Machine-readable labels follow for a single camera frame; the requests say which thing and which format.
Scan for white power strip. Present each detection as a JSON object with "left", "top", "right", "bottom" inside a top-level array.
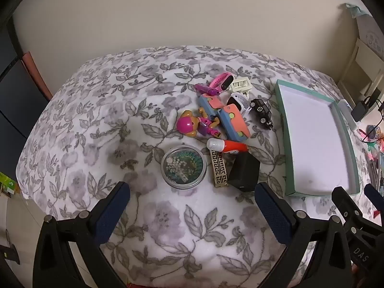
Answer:
[{"left": 337, "top": 100, "right": 359, "bottom": 131}]

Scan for floral grey white blanket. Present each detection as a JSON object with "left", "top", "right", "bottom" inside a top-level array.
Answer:
[{"left": 16, "top": 46, "right": 384, "bottom": 288}]

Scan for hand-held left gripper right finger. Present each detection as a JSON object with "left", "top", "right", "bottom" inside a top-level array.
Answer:
[{"left": 254, "top": 182, "right": 353, "bottom": 288}]

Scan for purple small toy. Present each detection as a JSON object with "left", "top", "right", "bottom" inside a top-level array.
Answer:
[{"left": 194, "top": 84, "right": 221, "bottom": 96}]

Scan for pink puppy figure toy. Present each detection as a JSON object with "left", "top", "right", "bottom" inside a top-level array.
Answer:
[{"left": 176, "top": 109, "right": 222, "bottom": 140}]

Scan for white smartwatch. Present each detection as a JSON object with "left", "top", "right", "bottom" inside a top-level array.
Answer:
[{"left": 226, "top": 93, "right": 252, "bottom": 115}]

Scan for red white glue bottle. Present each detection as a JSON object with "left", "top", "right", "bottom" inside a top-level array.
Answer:
[{"left": 206, "top": 138, "right": 249, "bottom": 156}]

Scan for orange blue toy block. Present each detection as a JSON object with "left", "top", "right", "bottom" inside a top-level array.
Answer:
[
  {"left": 198, "top": 94, "right": 225, "bottom": 123},
  {"left": 217, "top": 103, "right": 251, "bottom": 142}
]

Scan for black charger plug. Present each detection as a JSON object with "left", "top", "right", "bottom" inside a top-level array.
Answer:
[{"left": 228, "top": 152, "right": 261, "bottom": 192}]

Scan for round clear bead tin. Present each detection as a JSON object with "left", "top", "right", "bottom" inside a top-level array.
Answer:
[{"left": 161, "top": 145, "right": 208, "bottom": 190}]

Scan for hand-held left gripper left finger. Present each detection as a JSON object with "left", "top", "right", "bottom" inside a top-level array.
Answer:
[{"left": 32, "top": 181, "right": 131, "bottom": 288}]

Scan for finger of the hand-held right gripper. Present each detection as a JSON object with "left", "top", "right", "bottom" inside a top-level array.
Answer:
[
  {"left": 331, "top": 186, "right": 366, "bottom": 238},
  {"left": 364, "top": 184, "right": 384, "bottom": 226}
]

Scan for dark cabinet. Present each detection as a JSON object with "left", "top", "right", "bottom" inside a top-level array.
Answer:
[{"left": 0, "top": 21, "right": 54, "bottom": 186}]

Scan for black power adapter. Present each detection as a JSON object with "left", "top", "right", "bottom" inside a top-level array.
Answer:
[{"left": 351, "top": 96, "right": 375, "bottom": 122}]

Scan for colourful tape roll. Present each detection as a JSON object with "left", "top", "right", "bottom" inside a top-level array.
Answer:
[{"left": 367, "top": 126, "right": 384, "bottom": 141}]

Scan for cream hair claw clip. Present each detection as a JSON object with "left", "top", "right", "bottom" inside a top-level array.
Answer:
[{"left": 230, "top": 77, "right": 252, "bottom": 95}]

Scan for black cable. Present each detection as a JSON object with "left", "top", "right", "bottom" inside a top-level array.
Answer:
[{"left": 360, "top": 96, "right": 384, "bottom": 143}]

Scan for pink smart band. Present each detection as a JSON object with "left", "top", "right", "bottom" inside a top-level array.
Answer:
[{"left": 209, "top": 72, "right": 234, "bottom": 93}]

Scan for white shelf unit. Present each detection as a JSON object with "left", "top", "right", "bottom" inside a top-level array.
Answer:
[{"left": 337, "top": 37, "right": 384, "bottom": 102}]

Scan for black toy car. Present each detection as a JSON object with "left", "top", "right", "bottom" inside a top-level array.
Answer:
[{"left": 250, "top": 98, "right": 273, "bottom": 130}]

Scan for green box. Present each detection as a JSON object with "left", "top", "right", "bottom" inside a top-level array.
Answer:
[{"left": 0, "top": 172, "right": 21, "bottom": 198}]

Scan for teal cardboard box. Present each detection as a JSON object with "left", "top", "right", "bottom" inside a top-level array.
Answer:
[{"left": 275, "top": 79, "right": 360, "bottom": 197}]

